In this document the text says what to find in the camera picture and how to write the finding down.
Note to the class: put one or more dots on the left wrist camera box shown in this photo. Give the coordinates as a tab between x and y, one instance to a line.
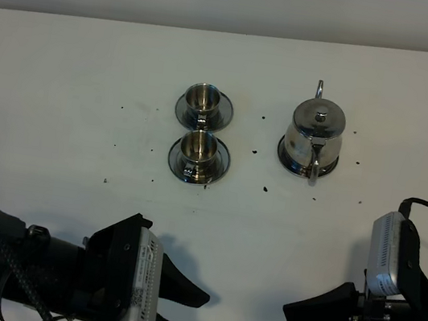
143	298

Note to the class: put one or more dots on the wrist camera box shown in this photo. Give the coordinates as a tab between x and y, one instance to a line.
143	298
394	261

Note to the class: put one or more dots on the near stainless steel saucer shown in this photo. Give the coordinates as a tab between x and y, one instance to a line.
210	174

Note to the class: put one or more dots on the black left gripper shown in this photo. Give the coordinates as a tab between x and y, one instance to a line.
109	269

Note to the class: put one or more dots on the far stainless steel saucer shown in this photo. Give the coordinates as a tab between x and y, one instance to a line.
214	123

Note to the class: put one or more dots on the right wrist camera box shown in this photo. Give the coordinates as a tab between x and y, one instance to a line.
394	261

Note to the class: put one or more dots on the far stainless steel teacup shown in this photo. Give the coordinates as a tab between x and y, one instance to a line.
202	101

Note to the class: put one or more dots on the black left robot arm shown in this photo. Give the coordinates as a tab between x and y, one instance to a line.
53	267

